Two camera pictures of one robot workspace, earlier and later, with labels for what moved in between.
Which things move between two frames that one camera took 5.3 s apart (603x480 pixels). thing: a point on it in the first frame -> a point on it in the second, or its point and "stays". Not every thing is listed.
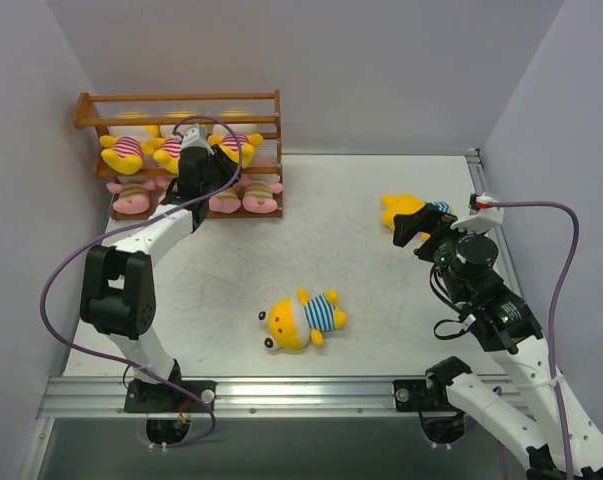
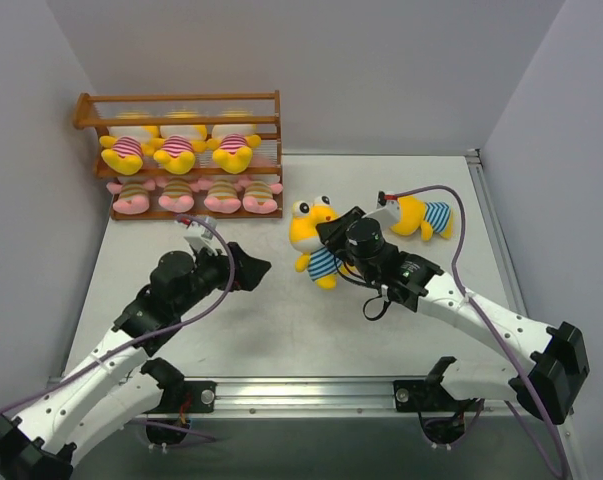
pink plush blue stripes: x=259 y=192 stays
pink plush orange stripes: x=133 y=197 stays
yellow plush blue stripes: x=290 y=322 -> x=322 y=263
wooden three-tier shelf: x=137 y=138 stays
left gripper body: x=213 y=163 -> x=232 y=267
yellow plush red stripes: x=129 y=144 stays
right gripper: x=428 y=232 -> x=336 y=236
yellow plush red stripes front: x=238 y=141 stays
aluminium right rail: x=505 y=262 stays
